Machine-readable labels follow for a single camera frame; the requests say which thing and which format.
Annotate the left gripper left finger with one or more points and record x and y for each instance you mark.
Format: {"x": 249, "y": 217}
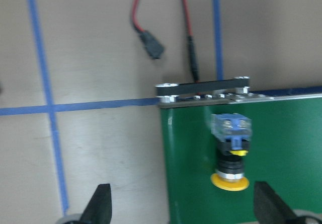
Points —
{"x": 99, "y": 208}

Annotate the green conveyor belt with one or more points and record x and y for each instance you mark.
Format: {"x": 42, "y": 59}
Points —
{"x": 285, "y": 149}

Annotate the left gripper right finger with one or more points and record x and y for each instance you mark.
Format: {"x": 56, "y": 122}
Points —
{"x": 269, "y": 207}

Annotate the yellow push button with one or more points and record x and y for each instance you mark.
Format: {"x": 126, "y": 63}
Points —
{"x": 233, "y": 134}

